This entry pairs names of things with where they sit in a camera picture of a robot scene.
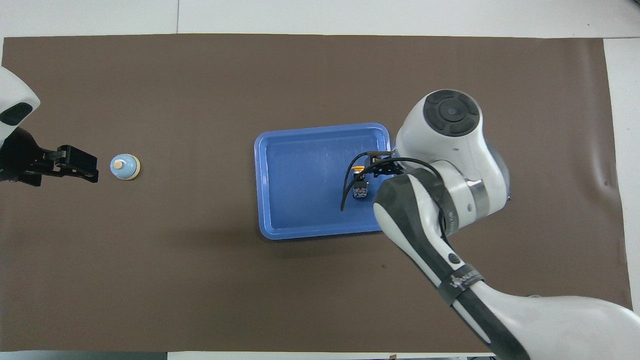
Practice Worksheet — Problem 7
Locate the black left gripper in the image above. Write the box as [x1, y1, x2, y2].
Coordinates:
[0, 127, 99, 187]

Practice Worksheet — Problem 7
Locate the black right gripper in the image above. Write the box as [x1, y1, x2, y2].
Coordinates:
[369, 156, 402, 176]

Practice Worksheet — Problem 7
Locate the yellow push button switch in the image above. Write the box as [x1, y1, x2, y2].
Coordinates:
[352, 166, 370, 200]

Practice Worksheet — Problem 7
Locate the light blue call bell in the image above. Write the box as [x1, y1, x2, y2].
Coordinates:
[110, 154, 141, 181]

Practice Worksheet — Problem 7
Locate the blue plastic tray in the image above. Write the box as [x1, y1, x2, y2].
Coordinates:
[254, 123, 399, 241]

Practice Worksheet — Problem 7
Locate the brown table mat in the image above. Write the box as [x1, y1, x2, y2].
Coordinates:
[0, 33, 633, 353]

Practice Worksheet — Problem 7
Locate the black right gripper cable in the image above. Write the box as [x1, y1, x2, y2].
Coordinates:
[341, 151, 447, 241]

